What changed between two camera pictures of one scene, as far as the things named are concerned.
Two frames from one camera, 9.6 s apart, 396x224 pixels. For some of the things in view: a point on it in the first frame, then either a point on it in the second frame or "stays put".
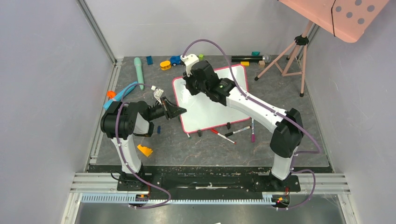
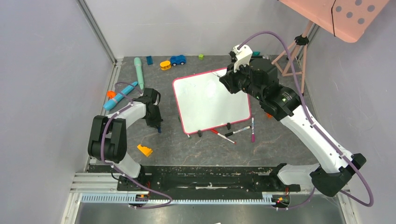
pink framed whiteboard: (202, 113) stays put
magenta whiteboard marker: (253, 134) stays put
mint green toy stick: (137, 64) stays put
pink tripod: (302, 39) stays put
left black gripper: (172, 110) -> (157, 122)
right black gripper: (190, 83) -> (232, 80)
